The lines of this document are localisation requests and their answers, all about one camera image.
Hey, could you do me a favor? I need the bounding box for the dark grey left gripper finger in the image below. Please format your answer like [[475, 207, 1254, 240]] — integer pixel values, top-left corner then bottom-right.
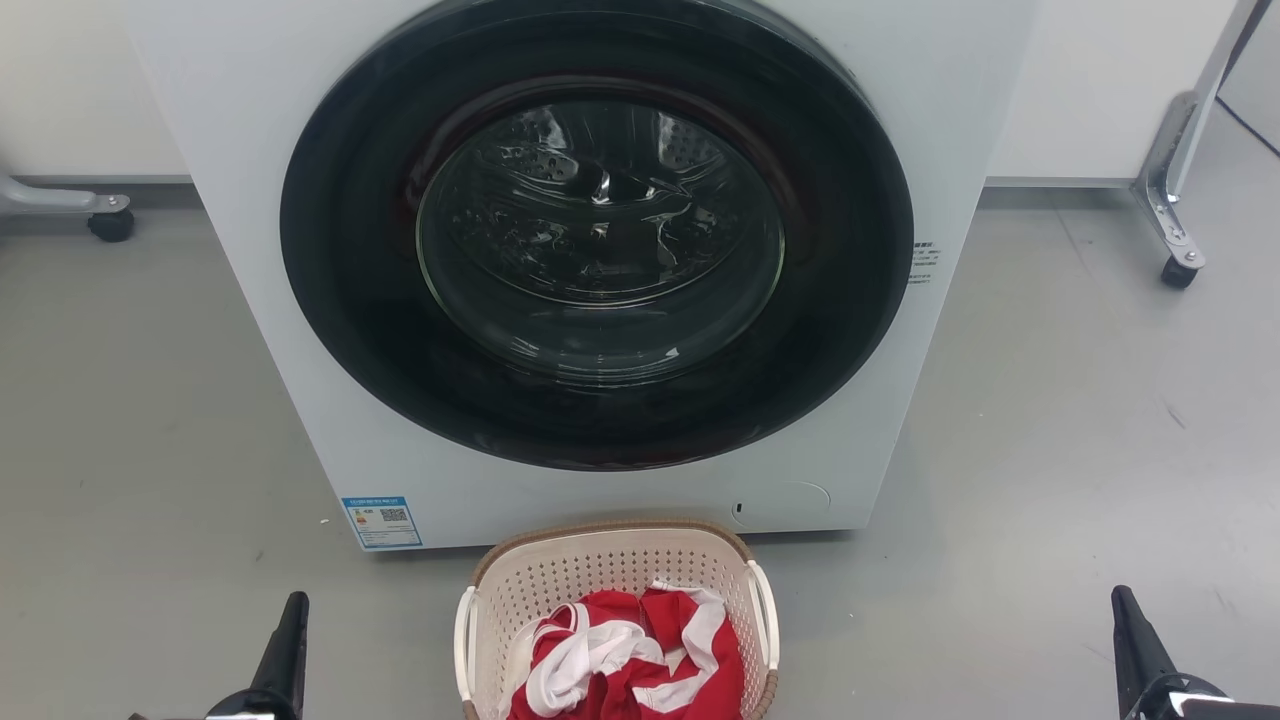
[[249, 591, 310, 695]]

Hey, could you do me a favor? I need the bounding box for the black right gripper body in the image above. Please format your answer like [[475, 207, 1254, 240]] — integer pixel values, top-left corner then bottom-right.
[[1130, 674, 1280, 720]]

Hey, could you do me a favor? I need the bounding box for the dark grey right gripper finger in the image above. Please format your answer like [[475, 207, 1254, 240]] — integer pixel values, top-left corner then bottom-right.
[[1111, 585, 1179, 720]]

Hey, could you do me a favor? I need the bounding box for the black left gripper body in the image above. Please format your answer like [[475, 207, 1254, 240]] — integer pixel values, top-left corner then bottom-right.
[[205, 688, 302, 720]]

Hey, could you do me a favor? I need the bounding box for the cream perforated laundry basket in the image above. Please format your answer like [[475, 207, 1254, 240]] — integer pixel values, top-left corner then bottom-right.
[[453, 519, 780, 720]]

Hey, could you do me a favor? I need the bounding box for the blue energy label sticker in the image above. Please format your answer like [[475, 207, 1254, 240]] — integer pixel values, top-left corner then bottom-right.
[[341, 496, 423, 550]]

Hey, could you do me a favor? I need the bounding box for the red and white garment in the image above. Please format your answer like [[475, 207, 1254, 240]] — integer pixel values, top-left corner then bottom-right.
[[497, 580, 746, 720]]

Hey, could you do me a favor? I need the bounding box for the round black glass washer door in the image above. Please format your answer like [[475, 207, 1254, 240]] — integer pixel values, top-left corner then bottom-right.
[[280, 0, 914, 471]]

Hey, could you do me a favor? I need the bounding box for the round filter cover flap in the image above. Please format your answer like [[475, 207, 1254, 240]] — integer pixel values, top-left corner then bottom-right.
[[730, 482, 831, 529]]

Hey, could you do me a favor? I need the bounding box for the white front-load washing machine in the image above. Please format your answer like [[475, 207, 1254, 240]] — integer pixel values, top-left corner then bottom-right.
[[128, 0, 1041, 551]]

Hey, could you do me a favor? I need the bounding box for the grey bracketed metal stand leg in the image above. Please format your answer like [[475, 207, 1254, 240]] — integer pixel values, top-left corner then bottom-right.
[[1132, 0, 1271, 269]]

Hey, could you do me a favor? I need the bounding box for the grey curved metal stand leg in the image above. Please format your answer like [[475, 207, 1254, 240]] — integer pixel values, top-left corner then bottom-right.
[[0, 172, 132, 216]]

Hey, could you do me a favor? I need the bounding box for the thin black floor cable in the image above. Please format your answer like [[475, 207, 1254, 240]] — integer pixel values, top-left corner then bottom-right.
[[1215, 97, 1280, 158]]

